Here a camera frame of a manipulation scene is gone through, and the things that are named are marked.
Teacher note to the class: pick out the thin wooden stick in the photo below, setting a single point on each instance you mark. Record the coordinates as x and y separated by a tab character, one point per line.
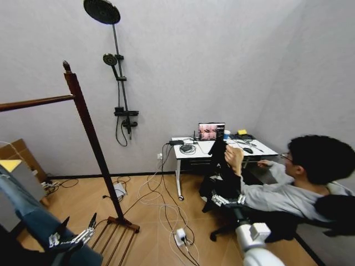
251	161

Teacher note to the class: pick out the black shower mixer shelf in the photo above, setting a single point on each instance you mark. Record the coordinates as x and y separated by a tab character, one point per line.
126	113

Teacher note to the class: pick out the black garment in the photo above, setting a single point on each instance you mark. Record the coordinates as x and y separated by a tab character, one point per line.
224	177

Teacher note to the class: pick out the white wall socket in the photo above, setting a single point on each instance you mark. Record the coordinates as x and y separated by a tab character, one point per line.
159	156

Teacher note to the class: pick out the white flat adapter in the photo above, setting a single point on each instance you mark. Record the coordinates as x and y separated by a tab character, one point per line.
120	189

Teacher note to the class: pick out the black hand shower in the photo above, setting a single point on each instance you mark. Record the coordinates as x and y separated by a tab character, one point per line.
109	60

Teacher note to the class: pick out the blue denim garment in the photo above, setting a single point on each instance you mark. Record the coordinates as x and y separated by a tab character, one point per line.
33	219

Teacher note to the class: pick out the black round rain shower head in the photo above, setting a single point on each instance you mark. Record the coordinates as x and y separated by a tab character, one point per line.
102	10

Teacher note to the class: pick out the person's right forearm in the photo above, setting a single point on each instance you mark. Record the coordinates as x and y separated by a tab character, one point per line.
277	171

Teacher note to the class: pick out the white desk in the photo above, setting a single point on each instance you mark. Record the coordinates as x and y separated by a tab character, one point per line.
222	155

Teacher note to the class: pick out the white power strip with plugs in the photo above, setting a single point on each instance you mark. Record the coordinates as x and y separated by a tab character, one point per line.
50	186

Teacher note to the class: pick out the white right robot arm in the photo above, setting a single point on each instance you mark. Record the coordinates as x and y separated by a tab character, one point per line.
253	243

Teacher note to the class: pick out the cardboard box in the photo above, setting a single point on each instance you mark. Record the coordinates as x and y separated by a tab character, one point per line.
25	155

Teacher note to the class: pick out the black antenna stand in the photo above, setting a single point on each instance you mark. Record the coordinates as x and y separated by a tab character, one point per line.
194	138

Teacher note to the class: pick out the person's left forearm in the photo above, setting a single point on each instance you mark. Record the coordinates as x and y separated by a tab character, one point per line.
240	184

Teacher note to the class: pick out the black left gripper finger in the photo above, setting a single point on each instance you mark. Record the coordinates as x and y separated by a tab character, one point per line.
91	223
63	225

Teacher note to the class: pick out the grey box with yellow top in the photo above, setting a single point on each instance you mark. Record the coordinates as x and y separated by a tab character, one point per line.
22	180

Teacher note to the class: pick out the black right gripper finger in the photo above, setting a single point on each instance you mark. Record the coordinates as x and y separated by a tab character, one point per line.
218	200
241	199

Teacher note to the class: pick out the black shower rail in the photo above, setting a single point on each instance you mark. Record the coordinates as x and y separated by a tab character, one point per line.
119	66

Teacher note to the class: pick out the person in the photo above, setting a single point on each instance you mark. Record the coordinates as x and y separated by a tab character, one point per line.
299	188

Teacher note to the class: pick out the black computer mouse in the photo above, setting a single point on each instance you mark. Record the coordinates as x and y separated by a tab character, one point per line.
248	150

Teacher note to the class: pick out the open laptop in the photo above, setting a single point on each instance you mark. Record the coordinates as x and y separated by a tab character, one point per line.
211	132

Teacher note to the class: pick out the white and blue cup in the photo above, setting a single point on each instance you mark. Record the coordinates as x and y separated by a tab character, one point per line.
227	134

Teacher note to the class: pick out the black office chair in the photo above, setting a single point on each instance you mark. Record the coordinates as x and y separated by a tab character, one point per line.
277	224

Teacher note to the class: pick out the brown wooden clothes rack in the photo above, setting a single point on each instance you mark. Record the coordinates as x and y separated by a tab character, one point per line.
91	138

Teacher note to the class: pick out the yellow sponge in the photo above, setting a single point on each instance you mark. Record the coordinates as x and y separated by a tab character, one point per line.
243	131

